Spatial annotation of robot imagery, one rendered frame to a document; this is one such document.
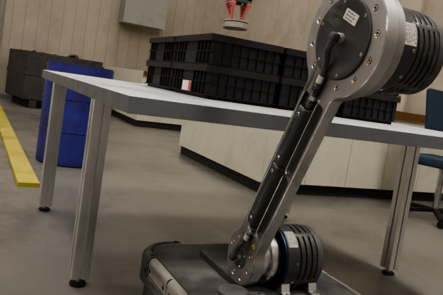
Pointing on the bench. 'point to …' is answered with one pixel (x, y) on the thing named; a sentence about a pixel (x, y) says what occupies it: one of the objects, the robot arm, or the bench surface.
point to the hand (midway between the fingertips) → (236, 18)
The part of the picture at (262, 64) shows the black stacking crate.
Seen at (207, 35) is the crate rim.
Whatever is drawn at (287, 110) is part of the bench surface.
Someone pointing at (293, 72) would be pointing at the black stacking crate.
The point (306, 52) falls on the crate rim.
